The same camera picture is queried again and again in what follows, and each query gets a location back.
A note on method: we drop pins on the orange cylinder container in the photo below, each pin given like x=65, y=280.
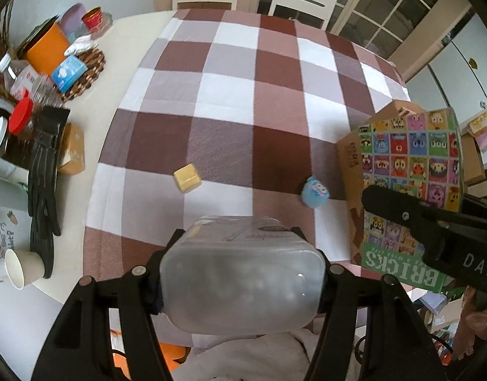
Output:
x=45, y=47

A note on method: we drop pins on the red can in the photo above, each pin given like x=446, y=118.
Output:
x=94, y=20

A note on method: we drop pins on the white printed mug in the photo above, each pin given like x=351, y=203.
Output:
x=1, y=238

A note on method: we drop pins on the white cabinet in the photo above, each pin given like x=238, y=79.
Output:
x=446, y=83

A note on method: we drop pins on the white crumpled tissue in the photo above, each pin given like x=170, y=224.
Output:
x=80, y=45

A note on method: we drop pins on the brown checkered tablecloth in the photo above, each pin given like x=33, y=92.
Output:
x=227, y=99

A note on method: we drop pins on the blue tissue pack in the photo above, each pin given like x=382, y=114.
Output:
x=69, y=73

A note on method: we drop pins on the yellow cube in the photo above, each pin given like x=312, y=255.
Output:
x=187, y=177

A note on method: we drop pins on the clear plastic bottle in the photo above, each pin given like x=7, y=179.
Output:
x=29, y=81

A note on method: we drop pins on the red lid jar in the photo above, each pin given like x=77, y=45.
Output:
x=21, y=115

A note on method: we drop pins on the small brown box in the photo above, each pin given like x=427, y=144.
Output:
x=73, y=151

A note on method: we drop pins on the person's right hand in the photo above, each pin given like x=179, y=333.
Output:
x=473, y=321

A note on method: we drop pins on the person's light sweater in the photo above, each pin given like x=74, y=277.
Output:
x=251, y=357

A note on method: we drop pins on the purple cup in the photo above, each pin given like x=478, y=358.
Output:
x=73, y=20

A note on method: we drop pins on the green toy bricks box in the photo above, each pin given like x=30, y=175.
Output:
x=410, y=154

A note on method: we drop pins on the white paper cup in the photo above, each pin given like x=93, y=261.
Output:
x=25, y=268

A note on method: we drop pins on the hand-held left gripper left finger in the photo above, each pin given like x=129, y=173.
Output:
x=155, y=297

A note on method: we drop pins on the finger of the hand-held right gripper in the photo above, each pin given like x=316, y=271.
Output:
x=406, y=216

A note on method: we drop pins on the orange stool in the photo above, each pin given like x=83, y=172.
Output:
x=172, y=355

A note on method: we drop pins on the black glove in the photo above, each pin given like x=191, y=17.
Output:
x=45, y=190

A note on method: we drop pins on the woven brown trivet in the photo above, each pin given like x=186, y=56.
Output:
x=93, y=67

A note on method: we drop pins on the blue plush toy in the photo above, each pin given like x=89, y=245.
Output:
x=315, y=192

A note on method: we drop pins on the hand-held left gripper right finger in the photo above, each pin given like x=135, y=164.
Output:
x=334, y=285

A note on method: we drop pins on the clear plastic container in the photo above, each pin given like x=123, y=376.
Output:
x=243, y=281

